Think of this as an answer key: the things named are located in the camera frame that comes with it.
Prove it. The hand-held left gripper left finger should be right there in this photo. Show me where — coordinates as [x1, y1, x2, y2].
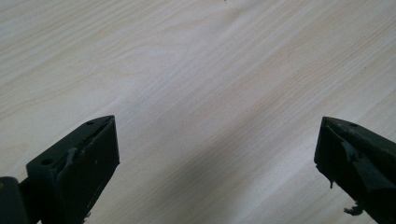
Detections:
[19, 115, 120, 224]

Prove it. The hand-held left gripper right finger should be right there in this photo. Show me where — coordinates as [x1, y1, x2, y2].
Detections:
[313, 116, 396, 224]

